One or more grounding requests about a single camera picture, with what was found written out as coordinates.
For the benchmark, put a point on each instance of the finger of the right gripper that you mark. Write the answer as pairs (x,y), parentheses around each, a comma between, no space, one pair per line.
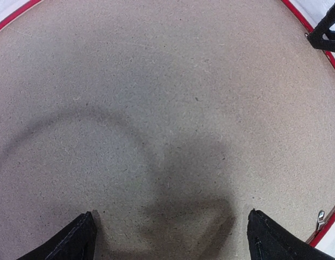
(322,37)

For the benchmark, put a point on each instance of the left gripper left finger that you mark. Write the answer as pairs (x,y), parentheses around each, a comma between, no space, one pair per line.
(74,241)

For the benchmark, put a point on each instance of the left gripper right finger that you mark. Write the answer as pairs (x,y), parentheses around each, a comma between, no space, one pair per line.
(268,240)

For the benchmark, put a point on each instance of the brown backing board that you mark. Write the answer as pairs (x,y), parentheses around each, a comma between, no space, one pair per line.
(167,120)

